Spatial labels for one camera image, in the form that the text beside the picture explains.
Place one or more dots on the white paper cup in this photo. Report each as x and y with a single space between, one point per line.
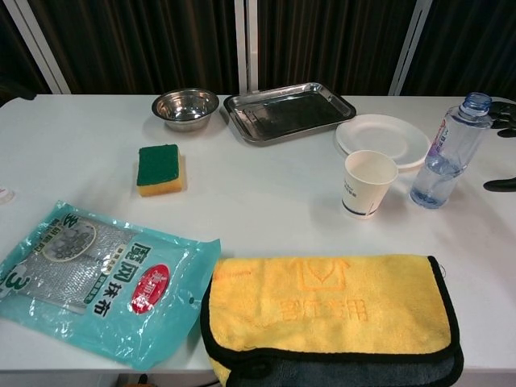
363 189

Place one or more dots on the rectangular stainless steel tray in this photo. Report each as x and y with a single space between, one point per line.
288 113

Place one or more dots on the clear plastic water bottle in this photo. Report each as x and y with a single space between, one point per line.
443 161

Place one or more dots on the stainless steel bowl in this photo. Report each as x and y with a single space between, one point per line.
185 109

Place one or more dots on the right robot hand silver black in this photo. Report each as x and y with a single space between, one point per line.
504 111

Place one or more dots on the white paper plate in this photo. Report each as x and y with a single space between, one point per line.
383 133

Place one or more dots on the green yellow sponge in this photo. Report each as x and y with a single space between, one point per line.
158 165

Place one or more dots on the yellow grey microfiber towel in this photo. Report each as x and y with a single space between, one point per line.
330 306

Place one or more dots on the white partition post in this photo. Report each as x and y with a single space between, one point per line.
415 36
246 40
38 46

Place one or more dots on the teal packaged steel mesh cloth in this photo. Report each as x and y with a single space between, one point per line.
101 290

